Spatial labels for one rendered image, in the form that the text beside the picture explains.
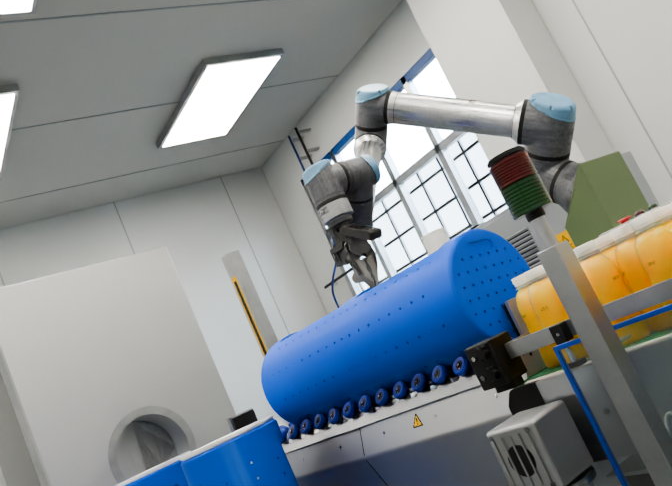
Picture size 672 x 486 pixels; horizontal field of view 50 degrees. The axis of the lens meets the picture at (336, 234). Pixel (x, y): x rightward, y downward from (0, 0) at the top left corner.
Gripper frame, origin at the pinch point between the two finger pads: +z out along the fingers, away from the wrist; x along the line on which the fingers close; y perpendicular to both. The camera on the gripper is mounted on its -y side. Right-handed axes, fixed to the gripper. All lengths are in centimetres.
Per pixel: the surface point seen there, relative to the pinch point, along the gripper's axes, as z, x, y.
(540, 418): 38, 33, -59
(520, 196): 5, 39, -80
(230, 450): 24, 40, 33
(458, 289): 12.0, 12.6, -37.0
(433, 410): 34.4, 12.3, -13.2
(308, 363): 11.6, 13.9, 23.0
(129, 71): -216, -103, 240
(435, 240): -29, -191, 143
